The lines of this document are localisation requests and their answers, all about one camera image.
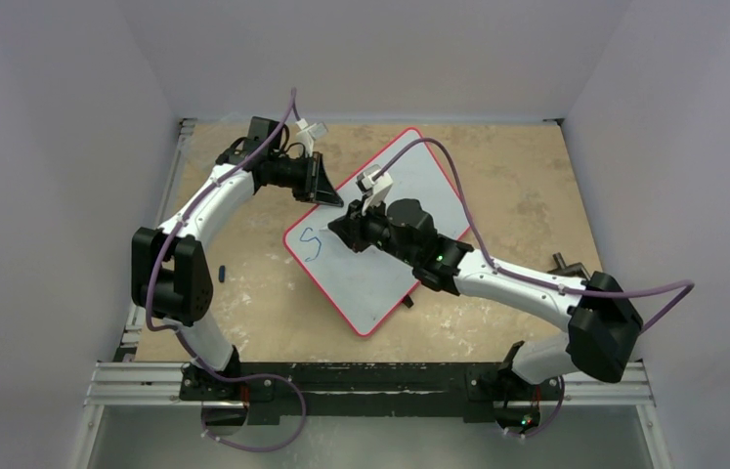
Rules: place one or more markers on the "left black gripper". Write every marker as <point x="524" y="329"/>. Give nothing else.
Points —
<point x="317" y="187"/>

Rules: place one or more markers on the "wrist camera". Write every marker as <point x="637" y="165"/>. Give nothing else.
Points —
<point x="308" y="133"/>
<point x="374" y="183"/>

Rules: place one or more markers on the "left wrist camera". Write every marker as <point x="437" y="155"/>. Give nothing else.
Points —
<point x="308" y="133"/>

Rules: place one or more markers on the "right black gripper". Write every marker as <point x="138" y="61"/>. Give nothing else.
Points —
<point x="360" y="229"/>

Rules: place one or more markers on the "red framed whiteboard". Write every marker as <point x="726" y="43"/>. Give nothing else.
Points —
<point x="365" y="288"/>

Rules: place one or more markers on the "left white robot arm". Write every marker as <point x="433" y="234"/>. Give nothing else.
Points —
<point x="170" y="277"/>

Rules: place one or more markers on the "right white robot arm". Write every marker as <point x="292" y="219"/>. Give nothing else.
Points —
<point x="598" y="326"/>

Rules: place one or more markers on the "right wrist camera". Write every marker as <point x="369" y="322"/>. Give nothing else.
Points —
<point x="374" y="183"/>

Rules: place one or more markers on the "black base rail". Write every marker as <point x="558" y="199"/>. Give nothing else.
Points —
<point x="475" y="392"/>

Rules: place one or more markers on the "aluminium frame rail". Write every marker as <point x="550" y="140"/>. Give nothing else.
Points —
<point x="124" y="383"/>

